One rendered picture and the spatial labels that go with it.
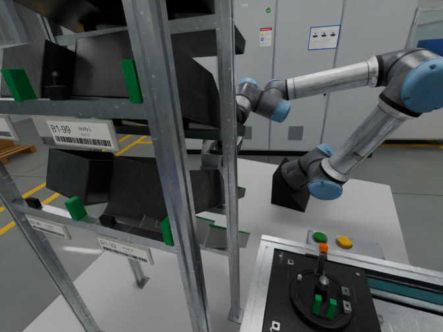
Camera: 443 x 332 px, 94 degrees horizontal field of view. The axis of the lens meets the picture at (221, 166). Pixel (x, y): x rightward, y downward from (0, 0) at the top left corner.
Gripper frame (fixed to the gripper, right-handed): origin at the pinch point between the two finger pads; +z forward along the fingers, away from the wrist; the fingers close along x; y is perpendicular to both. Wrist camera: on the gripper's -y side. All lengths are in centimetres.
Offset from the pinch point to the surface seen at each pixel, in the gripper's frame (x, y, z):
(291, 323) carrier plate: -24.5, 19.9, 26.1
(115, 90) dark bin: 1.7, -28.1, 14.0
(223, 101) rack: -6.4, -20.6, 4.1
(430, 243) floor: -148, 165, -73
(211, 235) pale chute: -5.8, 1.0, 17.8
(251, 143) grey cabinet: 42, 220, -208
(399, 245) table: -62, 47, -10
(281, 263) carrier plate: -21.1, 26.7, 12.7
